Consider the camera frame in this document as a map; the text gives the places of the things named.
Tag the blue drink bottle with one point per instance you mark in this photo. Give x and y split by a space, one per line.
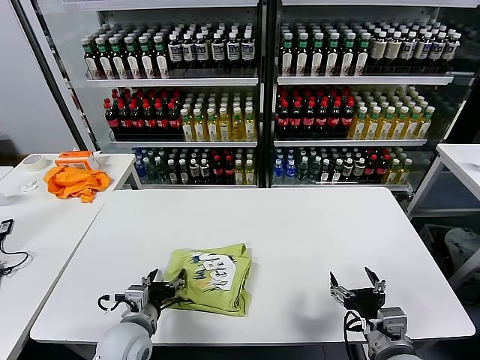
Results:
278 170
140 172
290 170

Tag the black framed glass cabinet door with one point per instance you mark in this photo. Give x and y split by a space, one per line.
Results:
48 63
465 75

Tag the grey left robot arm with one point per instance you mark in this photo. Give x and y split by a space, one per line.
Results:
123 343

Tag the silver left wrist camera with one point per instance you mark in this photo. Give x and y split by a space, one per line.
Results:
137 296

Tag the glass beverage display cabinet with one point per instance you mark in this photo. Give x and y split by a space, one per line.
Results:
262 112
273 112

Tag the green cap dark drink bottle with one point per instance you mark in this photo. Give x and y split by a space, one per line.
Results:
105 62
119 62
347 60
133 62
302 60
147 62
162 62
92 62
332 60
362 60
317 60
287 60

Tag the crumpled orange cloth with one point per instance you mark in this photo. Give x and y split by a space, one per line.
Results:
75 183

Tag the white cap blue label bottle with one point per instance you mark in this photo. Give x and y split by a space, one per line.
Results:
233 51
202 52
218 51
408 48
451 48
189 52
175 52
247 51
437 48
423 48

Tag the white cap beige label bottle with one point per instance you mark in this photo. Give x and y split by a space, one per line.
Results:
378 48
393 48

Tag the grey crumpled bag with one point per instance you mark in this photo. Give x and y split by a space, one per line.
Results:
461 243

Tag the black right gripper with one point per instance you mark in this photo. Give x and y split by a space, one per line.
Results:
365 300

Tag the light green t-shirt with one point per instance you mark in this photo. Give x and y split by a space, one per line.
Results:
210 262

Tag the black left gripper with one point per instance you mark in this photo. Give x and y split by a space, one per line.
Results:
159 294

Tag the orange and white box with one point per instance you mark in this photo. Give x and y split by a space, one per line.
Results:
75 159

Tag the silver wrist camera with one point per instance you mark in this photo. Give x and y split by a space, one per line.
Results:
392 320
137 296

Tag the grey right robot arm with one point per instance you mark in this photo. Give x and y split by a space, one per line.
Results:
393 348

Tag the white tape roll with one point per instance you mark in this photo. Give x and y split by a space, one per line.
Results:
27 167

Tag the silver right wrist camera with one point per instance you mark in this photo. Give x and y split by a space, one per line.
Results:
392 320

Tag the small white object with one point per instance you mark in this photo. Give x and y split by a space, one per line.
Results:
29 185

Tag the yellow drink bottle white cap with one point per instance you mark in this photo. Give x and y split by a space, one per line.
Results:
399 127
212 129
187 129
359 127
239 174
412 127
238 127
372 127
251 127
249 174
404 174
225 129
393 174
200 129
386 127
425 127

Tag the grey metal bar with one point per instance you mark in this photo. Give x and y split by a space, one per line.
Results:
465 272

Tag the green tinted water bottle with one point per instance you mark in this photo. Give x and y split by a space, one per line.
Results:
303 172
315 170
150 170
161 170

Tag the small black device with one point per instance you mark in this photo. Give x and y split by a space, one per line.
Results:
6 226

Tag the white cap dark drink bottle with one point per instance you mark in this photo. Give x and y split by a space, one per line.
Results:
204 172
182 172
325 172
359 170
193 172
171 172
337 172
348 170

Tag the red cap cola bottle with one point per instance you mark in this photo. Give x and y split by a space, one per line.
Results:
137 122
174 122
124 122
347 120
296 122
111 122
218 172
322 122
283 122
309 122
371 170
150 122
335 122
162 122
383 170
229 172

